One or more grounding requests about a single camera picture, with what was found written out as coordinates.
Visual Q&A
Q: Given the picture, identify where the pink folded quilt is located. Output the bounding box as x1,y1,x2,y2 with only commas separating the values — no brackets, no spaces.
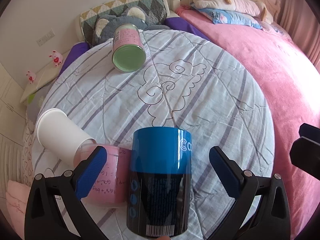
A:
6,180,30,239

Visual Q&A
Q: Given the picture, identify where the pink curtain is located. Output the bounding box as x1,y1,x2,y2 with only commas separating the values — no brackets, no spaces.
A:
280,0,319,69

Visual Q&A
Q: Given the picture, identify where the pink fleece bedspread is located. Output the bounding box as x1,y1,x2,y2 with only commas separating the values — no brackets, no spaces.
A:
176,7,319,238

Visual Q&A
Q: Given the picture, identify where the larger pink pig figurine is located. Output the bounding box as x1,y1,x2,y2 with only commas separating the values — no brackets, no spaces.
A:
49,50,63,67

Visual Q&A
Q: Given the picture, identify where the green pink can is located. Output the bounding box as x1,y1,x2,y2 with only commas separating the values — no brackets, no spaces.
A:
112,23,146,73

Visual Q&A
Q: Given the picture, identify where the grey flower pattern pillow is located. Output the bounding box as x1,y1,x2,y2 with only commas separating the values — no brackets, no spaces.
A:
27,86,50,119

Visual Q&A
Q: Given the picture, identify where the cream wardrobe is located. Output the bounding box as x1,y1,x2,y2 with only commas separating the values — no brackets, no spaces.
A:
0,66,26,203

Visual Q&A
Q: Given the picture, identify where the white wall socket panel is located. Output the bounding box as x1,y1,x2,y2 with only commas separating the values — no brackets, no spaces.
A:
36,29,55,47

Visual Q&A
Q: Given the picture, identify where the blue black metal cup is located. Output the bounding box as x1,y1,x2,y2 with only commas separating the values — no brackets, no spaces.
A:
126,127,192,238

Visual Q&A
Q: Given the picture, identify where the grey cat plush cushion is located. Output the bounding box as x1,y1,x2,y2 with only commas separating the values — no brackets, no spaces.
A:
92,6,170,46

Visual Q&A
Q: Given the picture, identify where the small pink pig figurine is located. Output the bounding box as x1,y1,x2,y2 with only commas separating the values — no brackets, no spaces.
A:
26,71,36,84

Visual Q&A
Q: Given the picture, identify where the pink paper cup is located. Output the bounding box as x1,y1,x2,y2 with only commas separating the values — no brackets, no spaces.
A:
85,145,131,207

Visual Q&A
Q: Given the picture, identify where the white bedside table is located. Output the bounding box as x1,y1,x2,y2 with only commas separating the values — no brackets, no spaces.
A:
20,50,70,104

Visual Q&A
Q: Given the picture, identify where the striped white round tablecloth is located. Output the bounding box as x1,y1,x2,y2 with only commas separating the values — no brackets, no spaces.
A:
40,30,275,239

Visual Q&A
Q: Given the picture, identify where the blue cartoon pillow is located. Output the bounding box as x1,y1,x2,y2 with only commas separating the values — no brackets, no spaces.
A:
191,3,263,29

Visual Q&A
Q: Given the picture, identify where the heart pattern bed sheet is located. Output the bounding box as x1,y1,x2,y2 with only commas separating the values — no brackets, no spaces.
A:
22,113,35,186

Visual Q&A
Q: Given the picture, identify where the purple blanket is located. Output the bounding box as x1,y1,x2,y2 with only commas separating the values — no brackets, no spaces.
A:
57,17,209,77

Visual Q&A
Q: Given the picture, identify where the triangle pattern quilted pillow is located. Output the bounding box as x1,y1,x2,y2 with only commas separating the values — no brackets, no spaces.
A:
76,0,170,46

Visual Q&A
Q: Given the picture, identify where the white plush dog toy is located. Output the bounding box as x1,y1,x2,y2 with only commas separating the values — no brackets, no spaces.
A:
193,0,274,24

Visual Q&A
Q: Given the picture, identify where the white paper cup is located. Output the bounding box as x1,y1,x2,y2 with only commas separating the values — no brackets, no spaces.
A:
35,108,96,167

